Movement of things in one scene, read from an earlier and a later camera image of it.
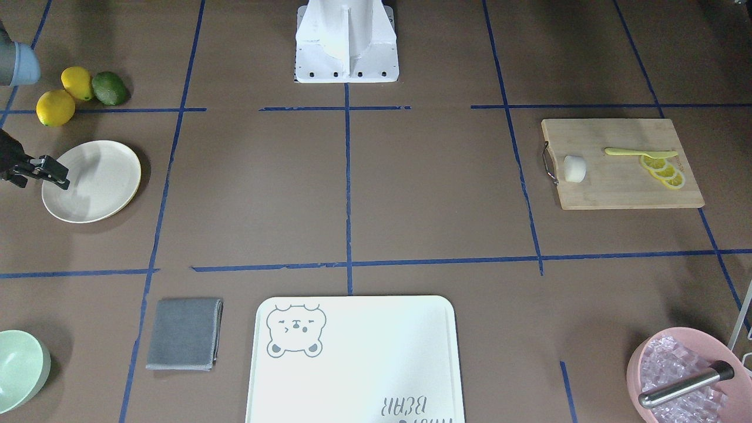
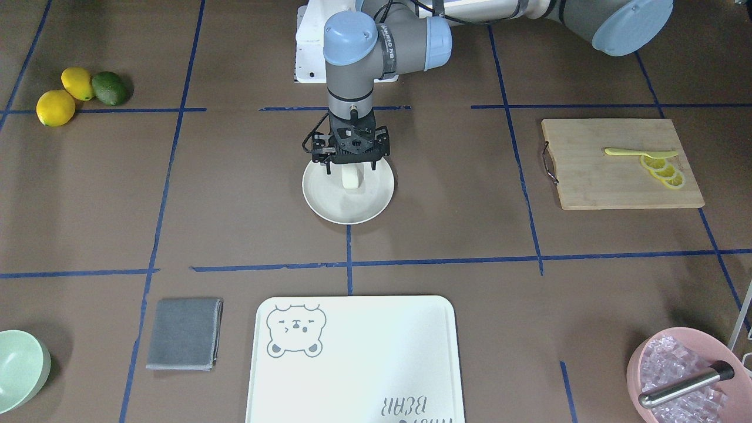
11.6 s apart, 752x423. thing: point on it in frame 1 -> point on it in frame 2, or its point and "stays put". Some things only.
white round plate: (104, 177) -> (326, 196)
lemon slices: (667, 173) stays put
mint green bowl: (24, 368) stays put
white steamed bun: (575, 168) -> (352, 175)
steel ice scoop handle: (719, 371) stays put
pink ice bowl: (667, 354) stays put
